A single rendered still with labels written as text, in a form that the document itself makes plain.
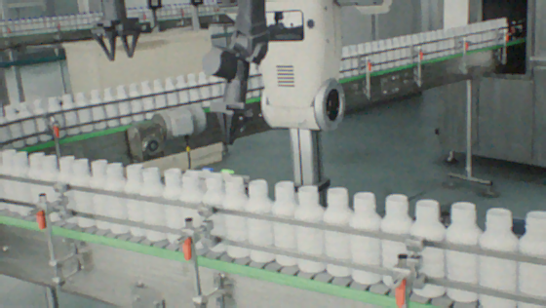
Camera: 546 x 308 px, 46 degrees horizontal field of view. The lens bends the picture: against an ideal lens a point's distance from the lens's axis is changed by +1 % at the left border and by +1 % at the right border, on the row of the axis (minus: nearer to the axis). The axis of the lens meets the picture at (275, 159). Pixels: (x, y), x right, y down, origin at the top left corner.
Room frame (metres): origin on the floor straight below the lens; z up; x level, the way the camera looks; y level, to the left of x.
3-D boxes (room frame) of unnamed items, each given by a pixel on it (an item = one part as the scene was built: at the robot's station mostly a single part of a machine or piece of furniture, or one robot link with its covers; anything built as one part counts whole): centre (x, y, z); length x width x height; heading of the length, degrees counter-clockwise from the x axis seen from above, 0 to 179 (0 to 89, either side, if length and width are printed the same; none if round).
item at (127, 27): (1.65, 0.36, 1.44); 0.07 x 0.07 x 0.09; 56
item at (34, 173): (1.62, 0.62, 1.08); 0.06 x 0.06 x 0.17
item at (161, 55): (5.62, 1.09, 0.59); 1.10 x 0.62 x 1.18; 128
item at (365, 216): (1.09, -0.15, 1.08); 0.06 x 0.06 x 0.17
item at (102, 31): (1.62, 0.38, 1.44); 0.07 x 0.07 x 0.09; 56
